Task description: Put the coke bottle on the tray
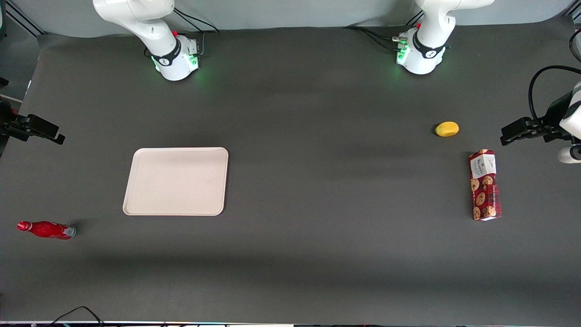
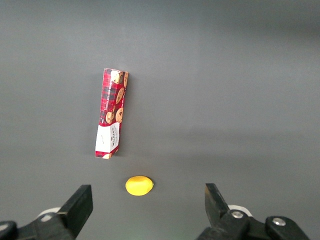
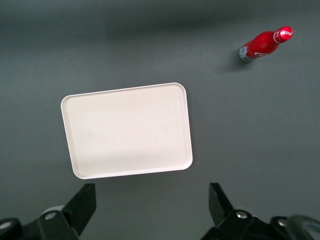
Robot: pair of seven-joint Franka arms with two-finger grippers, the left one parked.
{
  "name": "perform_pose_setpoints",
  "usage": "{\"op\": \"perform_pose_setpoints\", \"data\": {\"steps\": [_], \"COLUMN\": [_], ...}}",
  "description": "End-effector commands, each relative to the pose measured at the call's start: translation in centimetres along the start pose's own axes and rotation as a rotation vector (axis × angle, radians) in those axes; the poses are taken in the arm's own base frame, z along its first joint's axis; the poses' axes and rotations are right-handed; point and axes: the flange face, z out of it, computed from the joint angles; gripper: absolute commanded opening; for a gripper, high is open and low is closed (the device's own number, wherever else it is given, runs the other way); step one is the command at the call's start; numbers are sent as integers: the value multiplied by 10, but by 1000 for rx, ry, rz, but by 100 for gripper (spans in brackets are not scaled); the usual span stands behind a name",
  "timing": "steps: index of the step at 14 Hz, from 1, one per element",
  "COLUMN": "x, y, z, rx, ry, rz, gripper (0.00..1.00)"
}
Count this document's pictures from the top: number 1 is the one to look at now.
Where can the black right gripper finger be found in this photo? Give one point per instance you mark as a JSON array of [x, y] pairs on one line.
[[54, 137], [43, 125]]

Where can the red coke bottle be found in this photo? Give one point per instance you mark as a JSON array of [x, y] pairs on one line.
[[47, 230]]

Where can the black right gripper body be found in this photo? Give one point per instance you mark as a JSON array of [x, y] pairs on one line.
[[5, 121]]

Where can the black frame bar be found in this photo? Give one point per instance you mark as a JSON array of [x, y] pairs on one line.
[[25, 19]]

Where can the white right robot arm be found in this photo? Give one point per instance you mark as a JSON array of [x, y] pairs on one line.
[[150, 27]]

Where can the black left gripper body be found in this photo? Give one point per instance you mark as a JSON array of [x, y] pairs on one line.
[[554, 114]]

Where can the red cookie box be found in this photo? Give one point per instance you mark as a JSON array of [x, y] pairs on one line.
[[484, 186]]

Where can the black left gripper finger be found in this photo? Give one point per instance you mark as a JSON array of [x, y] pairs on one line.
[[524, 124], [510, 136]]

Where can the yellow lemon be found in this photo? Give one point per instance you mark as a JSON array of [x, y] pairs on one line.
[[447, 129]]

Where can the beige plastic tray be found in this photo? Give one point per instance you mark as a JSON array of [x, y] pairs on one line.
[[176, 180]]

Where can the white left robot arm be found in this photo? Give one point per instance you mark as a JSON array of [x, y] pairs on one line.
[[431, 27]]

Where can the dark grey table mat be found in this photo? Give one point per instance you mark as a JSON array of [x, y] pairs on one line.
[[317, 204]]

